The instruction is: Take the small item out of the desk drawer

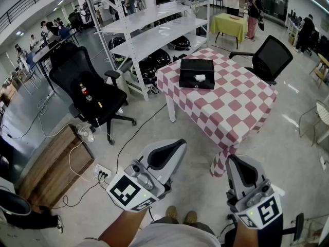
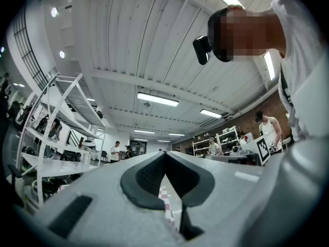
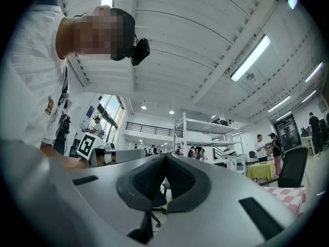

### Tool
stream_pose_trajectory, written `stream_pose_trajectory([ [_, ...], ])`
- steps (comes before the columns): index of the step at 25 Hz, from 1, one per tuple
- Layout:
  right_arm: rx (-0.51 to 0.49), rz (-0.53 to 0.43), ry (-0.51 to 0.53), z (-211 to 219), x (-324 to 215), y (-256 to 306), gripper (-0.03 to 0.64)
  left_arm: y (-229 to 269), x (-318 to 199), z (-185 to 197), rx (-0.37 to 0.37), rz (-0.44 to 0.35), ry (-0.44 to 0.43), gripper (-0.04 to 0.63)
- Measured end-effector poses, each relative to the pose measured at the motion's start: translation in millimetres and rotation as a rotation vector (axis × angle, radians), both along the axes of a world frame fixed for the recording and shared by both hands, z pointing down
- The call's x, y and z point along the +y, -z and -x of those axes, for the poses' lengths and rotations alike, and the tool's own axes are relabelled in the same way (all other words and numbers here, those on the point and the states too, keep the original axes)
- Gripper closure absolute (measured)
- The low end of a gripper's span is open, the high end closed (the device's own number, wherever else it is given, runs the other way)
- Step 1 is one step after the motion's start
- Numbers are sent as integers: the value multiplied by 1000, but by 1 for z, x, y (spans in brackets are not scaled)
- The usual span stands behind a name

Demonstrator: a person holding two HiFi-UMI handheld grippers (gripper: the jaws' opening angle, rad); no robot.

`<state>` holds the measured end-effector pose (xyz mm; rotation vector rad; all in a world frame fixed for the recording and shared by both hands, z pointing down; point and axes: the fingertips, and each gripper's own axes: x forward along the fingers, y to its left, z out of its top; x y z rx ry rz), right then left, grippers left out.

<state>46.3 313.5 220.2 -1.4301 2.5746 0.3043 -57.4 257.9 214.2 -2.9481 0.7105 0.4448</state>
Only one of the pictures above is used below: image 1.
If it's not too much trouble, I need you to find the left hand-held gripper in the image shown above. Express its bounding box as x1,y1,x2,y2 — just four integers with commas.
105,138,188,213

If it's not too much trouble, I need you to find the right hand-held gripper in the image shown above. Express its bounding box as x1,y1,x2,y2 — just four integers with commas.
225,154,283,231

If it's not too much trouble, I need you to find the black tray box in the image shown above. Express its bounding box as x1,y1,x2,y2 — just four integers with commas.
178,70,215,91

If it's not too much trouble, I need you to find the person's left forearm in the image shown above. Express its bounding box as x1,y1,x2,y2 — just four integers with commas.
98,207,155,247

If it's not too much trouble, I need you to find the person's right forearm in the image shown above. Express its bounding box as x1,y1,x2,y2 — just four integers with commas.
231,221,260,247

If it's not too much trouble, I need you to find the black plastic tray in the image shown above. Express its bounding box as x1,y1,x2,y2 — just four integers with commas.
179,58,215,73

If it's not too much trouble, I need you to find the person's left shoe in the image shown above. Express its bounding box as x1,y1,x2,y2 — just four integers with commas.
165,206,179,221

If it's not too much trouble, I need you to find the person's shoe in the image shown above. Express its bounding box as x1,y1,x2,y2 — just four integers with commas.
183,210,198,225
165,206,179,221

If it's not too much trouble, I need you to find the white power strip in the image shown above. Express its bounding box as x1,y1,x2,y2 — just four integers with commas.
93,163,113,181

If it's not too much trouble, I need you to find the person's right shoe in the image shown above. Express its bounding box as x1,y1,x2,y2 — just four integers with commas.
183,210,198,225

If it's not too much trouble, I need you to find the person's white shirt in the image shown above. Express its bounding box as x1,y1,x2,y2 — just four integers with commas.
74,222,222,247

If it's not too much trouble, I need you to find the black helmet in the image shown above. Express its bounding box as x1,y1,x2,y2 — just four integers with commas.
149,49,172,69
130,60,158,85
107,36,127,63
168,36,191,51

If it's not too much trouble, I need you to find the wooden platform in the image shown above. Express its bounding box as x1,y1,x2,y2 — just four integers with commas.
16,124,95,214

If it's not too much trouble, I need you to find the black mesh armchair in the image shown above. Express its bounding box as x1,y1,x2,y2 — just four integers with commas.
228,34,294,86

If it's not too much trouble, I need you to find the white metal shelving rack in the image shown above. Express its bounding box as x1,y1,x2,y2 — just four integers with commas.
83,0,210,101

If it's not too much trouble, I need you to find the black headrest office chair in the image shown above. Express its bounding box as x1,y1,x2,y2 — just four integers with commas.
48,42,137,146

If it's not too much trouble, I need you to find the wooden chair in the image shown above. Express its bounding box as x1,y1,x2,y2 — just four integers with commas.
309,52,329,89

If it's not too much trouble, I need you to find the yellow-green cloth table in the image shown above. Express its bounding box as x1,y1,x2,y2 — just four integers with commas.
210,12,249,50

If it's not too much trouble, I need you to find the black grey rounded device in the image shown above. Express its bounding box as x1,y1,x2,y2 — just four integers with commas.
0,188,32,216

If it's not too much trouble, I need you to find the long white desk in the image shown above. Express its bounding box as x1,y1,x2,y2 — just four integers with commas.
32,39,66,63

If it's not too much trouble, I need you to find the black glass cabinet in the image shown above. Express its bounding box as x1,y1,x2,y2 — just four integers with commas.
258,0,290,23

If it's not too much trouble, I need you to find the black railing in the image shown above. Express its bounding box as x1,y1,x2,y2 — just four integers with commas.
0,0,70,33

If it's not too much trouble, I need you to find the long black floor cable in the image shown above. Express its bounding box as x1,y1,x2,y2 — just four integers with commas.
115,103,168,176

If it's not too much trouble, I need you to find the white charging cable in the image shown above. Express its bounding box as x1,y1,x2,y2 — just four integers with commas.
96,116,114,145

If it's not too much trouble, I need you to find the black power cable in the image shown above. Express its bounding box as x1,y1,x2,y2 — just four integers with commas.
50,173,110,211

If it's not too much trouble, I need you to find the white wire chair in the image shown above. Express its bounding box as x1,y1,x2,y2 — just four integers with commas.
298,99,329,147

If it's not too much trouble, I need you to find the white floor cable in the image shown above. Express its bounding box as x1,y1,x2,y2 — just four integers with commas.
36,96,78,138

